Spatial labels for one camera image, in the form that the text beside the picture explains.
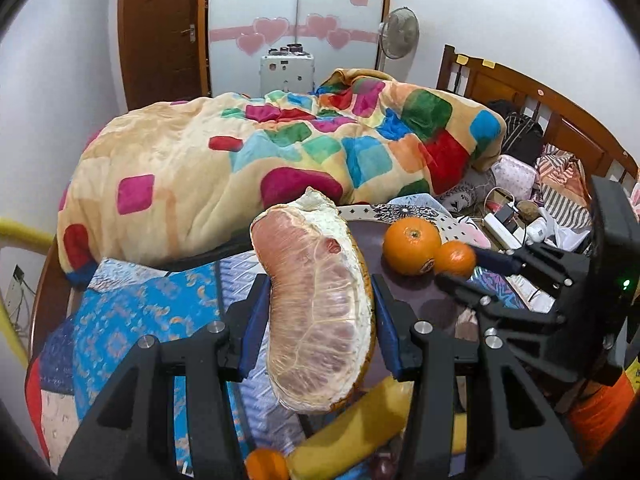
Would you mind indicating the brown wooden headboard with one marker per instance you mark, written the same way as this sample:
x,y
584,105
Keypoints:
x,y
550,105

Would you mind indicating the striped cloth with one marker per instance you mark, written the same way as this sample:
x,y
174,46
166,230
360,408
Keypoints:
x,y
562,180

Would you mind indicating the wall socket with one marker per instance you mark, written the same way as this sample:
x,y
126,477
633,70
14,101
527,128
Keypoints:
x,y
18,274

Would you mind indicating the white appliance with knobs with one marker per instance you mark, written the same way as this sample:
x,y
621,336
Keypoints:
x,y
286,72

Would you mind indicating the white wardrobe with pink hearts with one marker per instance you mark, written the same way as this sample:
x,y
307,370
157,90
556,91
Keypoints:
x,y
300,0

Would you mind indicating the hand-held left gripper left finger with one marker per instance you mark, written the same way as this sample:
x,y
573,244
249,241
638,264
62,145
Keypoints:
x,y
254,321

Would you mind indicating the standing electric fan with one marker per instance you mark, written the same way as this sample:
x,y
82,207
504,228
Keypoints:
x,y
399,32

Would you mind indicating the peeled pomelo piece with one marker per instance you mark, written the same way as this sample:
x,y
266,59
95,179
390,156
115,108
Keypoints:
x,y
312,305

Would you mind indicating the large orange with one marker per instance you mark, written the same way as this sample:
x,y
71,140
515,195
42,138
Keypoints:
x,y
410,245

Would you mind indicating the colourful checked blanket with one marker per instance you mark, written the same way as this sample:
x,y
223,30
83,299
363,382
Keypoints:
x,y
200,170

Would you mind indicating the white power strip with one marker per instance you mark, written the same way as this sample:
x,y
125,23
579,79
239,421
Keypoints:
x,y
502,232

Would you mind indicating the black bag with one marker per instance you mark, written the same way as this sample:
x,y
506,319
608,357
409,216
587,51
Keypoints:
x,y
520,132

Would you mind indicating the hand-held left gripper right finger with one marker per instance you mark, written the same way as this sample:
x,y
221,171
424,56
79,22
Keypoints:
x,y
388,331

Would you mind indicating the purple grape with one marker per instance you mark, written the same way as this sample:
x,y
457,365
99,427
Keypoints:
x,y
384,466

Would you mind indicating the yellow banana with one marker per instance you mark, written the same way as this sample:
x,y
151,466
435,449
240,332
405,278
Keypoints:
x,y
350,430

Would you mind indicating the dark plate with patterned rim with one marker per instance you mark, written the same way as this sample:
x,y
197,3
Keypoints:
x,y
367,240

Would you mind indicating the yellow padded rail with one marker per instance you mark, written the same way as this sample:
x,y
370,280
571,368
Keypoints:
x,y
15,232

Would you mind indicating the grey patterned cloth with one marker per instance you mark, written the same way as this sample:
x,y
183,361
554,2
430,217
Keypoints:
x,y
467,192

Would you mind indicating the small orange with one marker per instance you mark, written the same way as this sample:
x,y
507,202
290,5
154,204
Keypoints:
x,y
267,466
456,259

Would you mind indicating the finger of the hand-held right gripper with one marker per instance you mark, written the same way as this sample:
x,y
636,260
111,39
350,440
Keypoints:
x,y
492,260
457,285

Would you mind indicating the white plug adapter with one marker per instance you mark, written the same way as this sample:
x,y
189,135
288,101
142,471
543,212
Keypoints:
x,y
537,227

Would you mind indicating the brown wooden door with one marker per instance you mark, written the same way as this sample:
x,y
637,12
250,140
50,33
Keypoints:
x,y
160,35

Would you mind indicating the pink dotted pillow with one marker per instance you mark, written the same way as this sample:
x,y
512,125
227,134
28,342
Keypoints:
x,y
515,175

